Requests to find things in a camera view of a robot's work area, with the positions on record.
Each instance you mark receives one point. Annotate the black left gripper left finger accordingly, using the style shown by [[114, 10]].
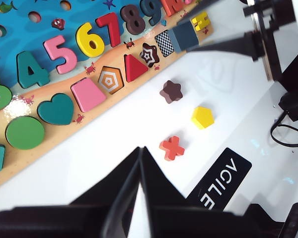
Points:
[[89, 218]]

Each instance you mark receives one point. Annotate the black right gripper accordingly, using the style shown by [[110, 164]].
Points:
[[265, 15]]

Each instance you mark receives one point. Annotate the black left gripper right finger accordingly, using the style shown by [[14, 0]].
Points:
[[176, 218]]

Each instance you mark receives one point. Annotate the dark blue square block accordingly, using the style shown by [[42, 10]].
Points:
[[186, 36]]

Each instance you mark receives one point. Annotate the yellow math sign block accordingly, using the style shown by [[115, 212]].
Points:
[[201, 21]]

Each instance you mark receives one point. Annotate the pink greater-than sign block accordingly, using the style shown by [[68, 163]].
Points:
[[188, 1]]

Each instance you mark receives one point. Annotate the orange number ten block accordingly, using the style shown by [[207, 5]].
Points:
[[167, 6]]

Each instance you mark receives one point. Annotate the black AGILE logo label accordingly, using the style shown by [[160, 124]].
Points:
[[213, 178]]

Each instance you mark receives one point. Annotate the dark blue number nine block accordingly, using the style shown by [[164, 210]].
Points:
[[156, 17]]

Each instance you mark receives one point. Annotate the orange cross block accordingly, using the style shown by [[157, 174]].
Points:
[[171, 148]]

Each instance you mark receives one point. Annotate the brown star block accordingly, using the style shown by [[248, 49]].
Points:
[[171, 91]]

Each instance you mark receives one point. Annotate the brown number eight block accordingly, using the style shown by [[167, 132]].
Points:
[[132, 17]]

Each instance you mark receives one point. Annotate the red triangle block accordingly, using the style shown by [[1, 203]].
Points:
[[134, 67]]

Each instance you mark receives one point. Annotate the yellow pentagon block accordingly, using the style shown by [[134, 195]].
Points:
[[202, 117]]

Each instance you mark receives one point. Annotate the red number seven block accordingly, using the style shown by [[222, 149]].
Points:
[[113, 29]]

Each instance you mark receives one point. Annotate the green circle block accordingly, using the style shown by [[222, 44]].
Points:
[[24, 132]]

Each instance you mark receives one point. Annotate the teal heart block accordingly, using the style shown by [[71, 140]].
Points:
[[55, 109]]

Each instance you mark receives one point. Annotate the pink trapezoid block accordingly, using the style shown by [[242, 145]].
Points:
[[88, 95]]

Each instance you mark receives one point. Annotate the yellow number six block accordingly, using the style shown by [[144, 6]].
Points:
[[83, 39]]

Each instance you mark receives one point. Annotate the green number three block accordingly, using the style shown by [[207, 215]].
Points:
[[0, 91]]

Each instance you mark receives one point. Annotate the pink number five block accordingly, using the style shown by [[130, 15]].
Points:
[[53, 47]]

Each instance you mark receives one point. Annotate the teal number four block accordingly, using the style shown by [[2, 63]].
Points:
[[20, 67]]

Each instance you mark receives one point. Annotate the colourful wooden puzzle board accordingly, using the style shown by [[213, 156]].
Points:
[[39, 29]]

